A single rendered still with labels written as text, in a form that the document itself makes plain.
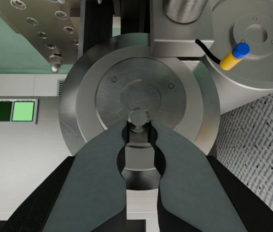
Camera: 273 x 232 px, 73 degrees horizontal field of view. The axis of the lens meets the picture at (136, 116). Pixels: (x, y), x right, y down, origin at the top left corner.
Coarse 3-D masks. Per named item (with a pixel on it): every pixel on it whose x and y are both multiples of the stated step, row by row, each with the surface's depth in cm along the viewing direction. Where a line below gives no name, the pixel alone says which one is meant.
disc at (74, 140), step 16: (96, 48) 18; (112, 48) 18; (80, 64) 18; (192, 64) 18; (80, 80) 17; (208, 80) 17; (64, 96) 17; (208, 96) 17; (64, 112) 17; (208, 112) 17; (64, 128) 16; (208, 128) 17; (80, 144) 16; (208, 144) 16; (128, 176) 16; (144, 176) 16; (160, 176) 16
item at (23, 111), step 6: (18, 102) 50; (24, 102) 50; (30, 102) 50; (18, 108) 50; (24, 108) 50; (30, 108) 50; (18, 114) 49; (24, 114) 49; (30, 114) 49; (12, 120) 49; (18, 120) 49; (24, 120) 49; (30, 120) 49
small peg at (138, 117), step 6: (138, 108) 12; (132, 114) 12; (138, 114) 12; (144, 114) 12; (132, 120) 12; (138, 120) 12; (144, 120) 12; (132, 126) 12; (138, 126) 12; (144, 126) 12; (138, 132) 14
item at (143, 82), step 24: (120, 72) 15; (144, 72) 15; (168, 72) 15; (96, 96) 15; (120, 96) 15; (144, 96) 15; (168, 96) 15; (120, 120) 15; (168, 120) 15; (144, 144) 14
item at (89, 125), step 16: (128, 48) 18; (144, 48) 18; (96, 64) 17; (112, 64) 17; (176, 64) 17; (96, 80) 17; (192, 80) 17; (80, 96) 17; (192, 96) 17; (80, 112) 16; (192, 112) 17; (80, 128) 16; (96, 128) 16; (192, 128) 16; (128, 160) 16; (144, 160) 16
